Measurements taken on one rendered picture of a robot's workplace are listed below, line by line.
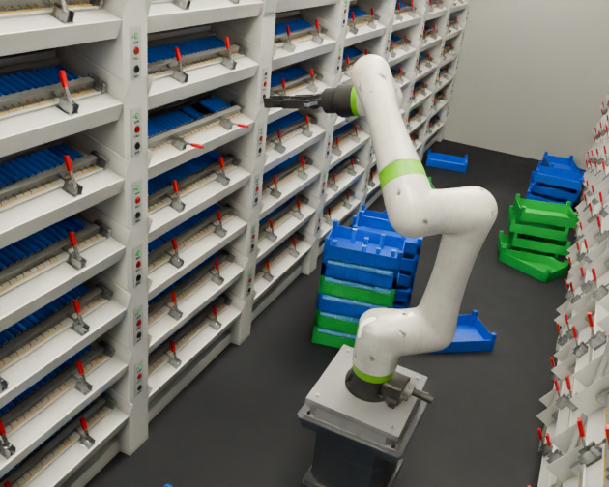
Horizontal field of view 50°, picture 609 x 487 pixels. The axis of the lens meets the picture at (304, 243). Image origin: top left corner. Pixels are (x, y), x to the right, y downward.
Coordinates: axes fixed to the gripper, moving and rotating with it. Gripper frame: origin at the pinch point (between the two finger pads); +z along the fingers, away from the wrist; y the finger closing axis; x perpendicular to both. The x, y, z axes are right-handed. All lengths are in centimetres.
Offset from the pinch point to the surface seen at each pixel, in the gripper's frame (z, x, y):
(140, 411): 32, -86, -52
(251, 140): 17.9, -15.5, 12.8
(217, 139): 15.9, -9.3, -12.0
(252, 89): 15.2, 2.0, 12.8
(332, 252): -1, -64, 32
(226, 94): 25.3, 0.6, 12.5
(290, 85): 21, -3, 54
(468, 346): -47, -114, 61
